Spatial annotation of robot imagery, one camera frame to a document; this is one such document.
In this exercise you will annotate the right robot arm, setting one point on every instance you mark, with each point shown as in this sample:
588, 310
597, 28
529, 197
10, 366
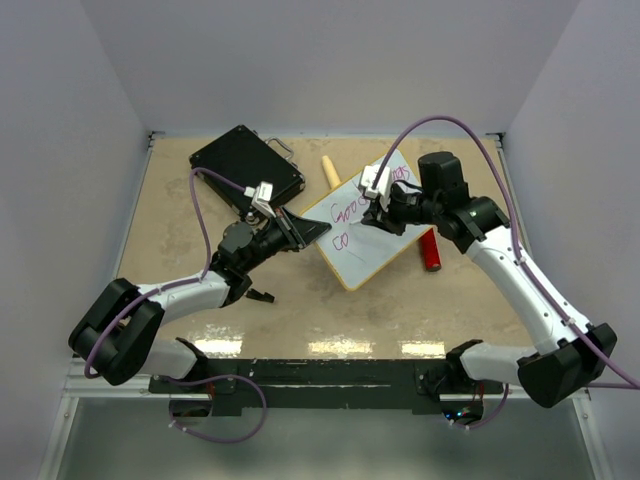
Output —
568, 350

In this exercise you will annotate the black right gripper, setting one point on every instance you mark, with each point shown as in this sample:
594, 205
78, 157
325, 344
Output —
375, 215

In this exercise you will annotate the yellow framed whiteboard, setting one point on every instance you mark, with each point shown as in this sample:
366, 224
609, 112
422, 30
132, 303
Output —
354, 252

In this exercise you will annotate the whiteboard metal stand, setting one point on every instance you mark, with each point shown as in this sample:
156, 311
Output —
256, 295

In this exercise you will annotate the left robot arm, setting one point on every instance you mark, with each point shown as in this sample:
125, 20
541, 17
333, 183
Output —
116, 337

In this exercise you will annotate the red glitter toy microphone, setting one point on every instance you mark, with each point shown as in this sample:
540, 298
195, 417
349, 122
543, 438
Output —
430, 251

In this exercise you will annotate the black hard case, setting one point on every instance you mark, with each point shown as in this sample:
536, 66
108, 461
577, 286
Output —
242, 157

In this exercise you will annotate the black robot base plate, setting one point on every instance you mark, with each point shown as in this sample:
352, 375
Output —
423, 387

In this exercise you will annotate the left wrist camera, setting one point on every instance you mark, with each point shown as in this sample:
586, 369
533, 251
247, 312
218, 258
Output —
260, 197

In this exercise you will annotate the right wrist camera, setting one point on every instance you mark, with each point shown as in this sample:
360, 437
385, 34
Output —
375, 184

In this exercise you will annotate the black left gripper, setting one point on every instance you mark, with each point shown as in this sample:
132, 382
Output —
304, 231

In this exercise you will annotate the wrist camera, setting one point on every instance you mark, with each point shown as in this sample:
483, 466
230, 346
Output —
375, 184
260, 197

